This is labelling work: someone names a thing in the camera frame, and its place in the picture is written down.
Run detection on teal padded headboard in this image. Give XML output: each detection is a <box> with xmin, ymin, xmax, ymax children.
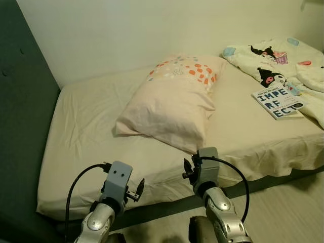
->
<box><xmin>0</xmin><ymin>0</ymin><xmax>64</xmax><ymax>243</ymax></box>

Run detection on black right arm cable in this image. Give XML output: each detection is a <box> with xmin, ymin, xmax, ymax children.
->
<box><xmin>202</xmin><ymin>156</ymin><xmax>250</xmax><ymax>223</ymax></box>

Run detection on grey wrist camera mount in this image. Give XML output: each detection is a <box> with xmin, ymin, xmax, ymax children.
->
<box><xmin>104</xmin><ymin>161</ymin><xmax>133</xmax><ymax>203</ymax></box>
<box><xmin>194</xmin><ymin>147</ymin><xmax>219</xmax><ymax>185</ymax></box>

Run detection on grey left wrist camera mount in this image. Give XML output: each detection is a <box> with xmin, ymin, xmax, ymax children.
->
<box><xmin>104</xmin><ymin>161</ymin><xmax>133</xmax><ymax>203</ymax></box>

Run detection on beige sheeted mattress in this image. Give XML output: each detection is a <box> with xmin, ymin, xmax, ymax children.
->
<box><xmin>36</xmin><ymin>38</ymin><xmax>324</xmax><ymax>221</ymax></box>

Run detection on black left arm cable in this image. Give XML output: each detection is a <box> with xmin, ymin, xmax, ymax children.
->
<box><xmin>65</xmin><ymin>162</ymin><xmax>112</xmax><ymax>238</ymax></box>

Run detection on dark robot left leg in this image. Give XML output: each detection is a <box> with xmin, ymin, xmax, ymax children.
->
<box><xmin>109</xmin><ymin>233</ymin><xmax>127</xmax><ymax>243</ymax></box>

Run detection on dark robot right leg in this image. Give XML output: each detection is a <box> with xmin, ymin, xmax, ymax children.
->
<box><xmin>188</xmin><ymin>215</ymin><xmax>213</xmax><ymax>243</ymax></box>

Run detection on dark robot leg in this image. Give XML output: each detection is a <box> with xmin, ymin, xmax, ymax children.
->
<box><xmin>109</xmin><ymin>233</ymin><xmax>127</xmax><ymax>243</ymax></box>
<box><xmin>188</xmin><ymin>215</ymin><xmax>213</xmax><ymax>243</ymax></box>

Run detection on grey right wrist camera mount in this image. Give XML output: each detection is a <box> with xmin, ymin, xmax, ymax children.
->
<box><xmin>194</xmin><ymin>147</ymin><xmax>219</xmax><ymax>185</ymax></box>

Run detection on pink patterned pillow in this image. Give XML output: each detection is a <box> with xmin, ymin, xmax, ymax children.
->
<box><xmin>114</xmin><ymin>55</ymin><xmax>227</xmax><ymax>154</ymax></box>

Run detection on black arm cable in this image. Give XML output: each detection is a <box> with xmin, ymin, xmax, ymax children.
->
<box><xmin>202</xmin><ymin>156</ymin><xmax>250</xmax><ymax>223</ymax></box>
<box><xmin>65</xmin><ymin>162</ymin><xmax>112</xmax><ymax>238</ymax></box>

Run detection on white book blue letters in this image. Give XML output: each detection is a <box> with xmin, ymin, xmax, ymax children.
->
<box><xmin>252</xmin><ymin>86</ymin><xmax>308</xmax><ymax>120</ymax></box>

